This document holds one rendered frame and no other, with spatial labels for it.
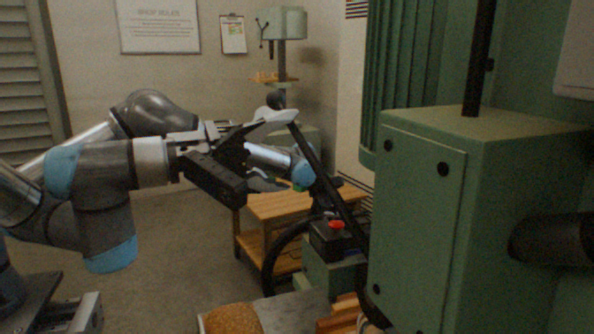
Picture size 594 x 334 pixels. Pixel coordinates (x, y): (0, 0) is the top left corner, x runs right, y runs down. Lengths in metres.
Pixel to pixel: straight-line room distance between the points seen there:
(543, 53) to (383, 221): 0.14
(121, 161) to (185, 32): 2.92
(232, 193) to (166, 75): 2.96
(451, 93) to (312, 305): 0.46
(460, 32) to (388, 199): 0.18
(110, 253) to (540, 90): 0.54
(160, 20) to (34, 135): 1.30
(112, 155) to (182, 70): 2.91
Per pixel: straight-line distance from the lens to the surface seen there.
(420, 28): 0.43
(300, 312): 0.69
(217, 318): 0.64
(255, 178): 0.60
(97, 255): 0.61
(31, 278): 1.10
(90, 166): 0.56
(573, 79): 0.19
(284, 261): 2.14
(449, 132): 0.21
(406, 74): 0.43
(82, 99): 3.39
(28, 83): 3.36
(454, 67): 0.38
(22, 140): 3.44
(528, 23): 0.29
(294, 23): 2.60
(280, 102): 0.62
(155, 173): 0.56
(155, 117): 0.87
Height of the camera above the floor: 1.34
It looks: 18 degrees down
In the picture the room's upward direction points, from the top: straight up
